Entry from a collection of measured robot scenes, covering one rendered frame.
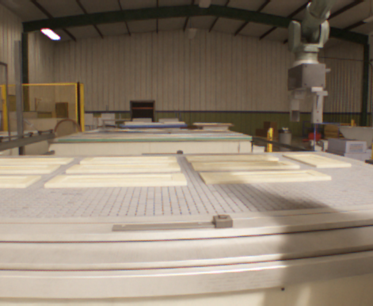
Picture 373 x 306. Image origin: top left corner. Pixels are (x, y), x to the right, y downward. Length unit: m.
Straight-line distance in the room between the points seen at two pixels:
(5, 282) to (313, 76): 1.55
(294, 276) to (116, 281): 0.43
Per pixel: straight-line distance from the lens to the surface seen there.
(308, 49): 1.70
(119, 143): 4.80
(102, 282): 0.71
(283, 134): 10.14
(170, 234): 0.81
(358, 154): 5.12
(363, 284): 1.00
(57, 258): 0.78
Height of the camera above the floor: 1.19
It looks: 8 degrees down
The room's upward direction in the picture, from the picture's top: straight up
